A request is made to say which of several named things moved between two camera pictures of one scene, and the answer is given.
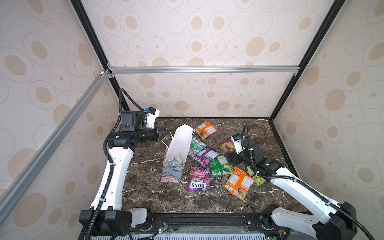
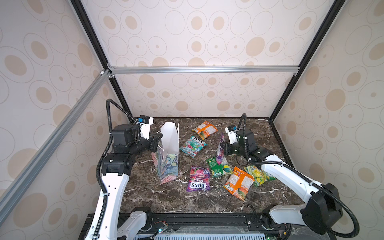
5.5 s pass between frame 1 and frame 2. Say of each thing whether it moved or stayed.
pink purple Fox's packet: stayed
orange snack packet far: stayed
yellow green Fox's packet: stayed
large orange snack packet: stayed
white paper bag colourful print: moved
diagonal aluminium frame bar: stayed
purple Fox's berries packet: moved
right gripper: moved
